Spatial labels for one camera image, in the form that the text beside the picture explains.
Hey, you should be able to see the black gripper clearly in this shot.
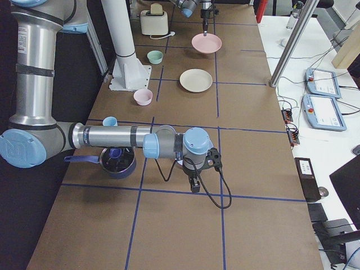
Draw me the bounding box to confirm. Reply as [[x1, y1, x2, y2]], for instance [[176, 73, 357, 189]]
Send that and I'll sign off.
[[182, 161, 209, 193], [200, 8, 218, 36]]

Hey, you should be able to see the pink plate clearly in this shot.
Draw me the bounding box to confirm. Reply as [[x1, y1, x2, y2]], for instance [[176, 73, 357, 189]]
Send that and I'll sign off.
[[191, 33, 222, 54]]

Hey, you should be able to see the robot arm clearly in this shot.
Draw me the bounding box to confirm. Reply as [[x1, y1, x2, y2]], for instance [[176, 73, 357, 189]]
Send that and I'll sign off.
[[1, 1, 103, 196], [170, 0, 218, 36]]

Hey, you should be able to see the blue plate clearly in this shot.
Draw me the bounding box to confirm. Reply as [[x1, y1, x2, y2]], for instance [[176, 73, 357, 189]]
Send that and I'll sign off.
[[177, 140, 214, 166]]

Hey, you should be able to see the cream toaster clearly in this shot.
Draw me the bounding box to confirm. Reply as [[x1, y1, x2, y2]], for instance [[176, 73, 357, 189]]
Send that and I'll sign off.
[[139, 10, 169, 35]]

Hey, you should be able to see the bread slice in toaster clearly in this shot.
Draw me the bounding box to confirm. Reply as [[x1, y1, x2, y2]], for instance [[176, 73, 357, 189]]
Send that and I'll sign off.
[[150, 3, 164, 16]]

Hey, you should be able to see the cream plate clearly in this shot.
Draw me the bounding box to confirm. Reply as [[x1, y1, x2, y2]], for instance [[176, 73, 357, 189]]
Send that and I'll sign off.
[[179, 69, 213, 93]]

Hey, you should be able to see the green bowl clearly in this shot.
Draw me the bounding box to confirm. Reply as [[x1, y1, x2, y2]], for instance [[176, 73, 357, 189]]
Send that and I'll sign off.
[[147, 50, 163, 65]]

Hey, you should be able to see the dark blue saucepan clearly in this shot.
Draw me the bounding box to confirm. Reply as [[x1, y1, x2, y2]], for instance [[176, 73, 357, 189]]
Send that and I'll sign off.
[[64, 147, 137, 179]]

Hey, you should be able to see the clear water bottle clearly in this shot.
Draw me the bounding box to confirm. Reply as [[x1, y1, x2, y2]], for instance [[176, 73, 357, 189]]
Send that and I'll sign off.
[[286, 1, 304, 29]]

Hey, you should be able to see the pink bowl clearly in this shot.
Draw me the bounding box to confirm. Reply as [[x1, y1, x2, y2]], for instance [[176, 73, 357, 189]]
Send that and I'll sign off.
[[133, 89, 153, 106]]

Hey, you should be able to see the light blue cup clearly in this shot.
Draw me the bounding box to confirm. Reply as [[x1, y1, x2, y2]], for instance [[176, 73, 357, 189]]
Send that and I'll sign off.
[[102, 116, 118, 127]]

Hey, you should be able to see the black box with label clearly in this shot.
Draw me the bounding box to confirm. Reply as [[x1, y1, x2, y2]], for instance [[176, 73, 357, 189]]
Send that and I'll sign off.
[[294, 157, 321, 203]]

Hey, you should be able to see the far teach pendant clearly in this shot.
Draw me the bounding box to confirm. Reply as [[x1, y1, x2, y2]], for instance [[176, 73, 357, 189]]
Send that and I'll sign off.
[[305, 67, 341, 99]]

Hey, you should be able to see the teach pendant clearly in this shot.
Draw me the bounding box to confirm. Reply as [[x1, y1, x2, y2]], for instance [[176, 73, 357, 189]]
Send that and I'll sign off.
[[302, 94, 347, 132], [305, 67, 341, 99]]

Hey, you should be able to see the near teach pendant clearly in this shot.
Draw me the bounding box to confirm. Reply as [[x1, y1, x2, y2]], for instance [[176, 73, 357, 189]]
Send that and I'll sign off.
[[302, 94, 347, 132]]

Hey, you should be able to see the black monitor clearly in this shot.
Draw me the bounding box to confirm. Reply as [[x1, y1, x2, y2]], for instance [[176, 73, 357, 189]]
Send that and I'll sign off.
[[330, 158, 359, 229]]

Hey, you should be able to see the white toaster power cord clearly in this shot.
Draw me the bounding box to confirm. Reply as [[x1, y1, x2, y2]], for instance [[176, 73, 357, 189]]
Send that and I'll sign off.
[[149, 30, 177, 40]]

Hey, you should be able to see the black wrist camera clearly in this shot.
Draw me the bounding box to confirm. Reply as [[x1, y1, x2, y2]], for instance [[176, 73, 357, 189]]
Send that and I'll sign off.
[[205, 147, 223, 173]]

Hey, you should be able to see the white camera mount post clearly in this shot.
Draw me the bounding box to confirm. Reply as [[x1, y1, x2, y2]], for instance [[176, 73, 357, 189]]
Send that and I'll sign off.
[[101, 0, 152, 92]]

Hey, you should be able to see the aluminium frame post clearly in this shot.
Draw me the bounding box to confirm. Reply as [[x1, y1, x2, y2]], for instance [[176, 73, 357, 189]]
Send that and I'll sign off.
[[269, 0, 319, 88]]

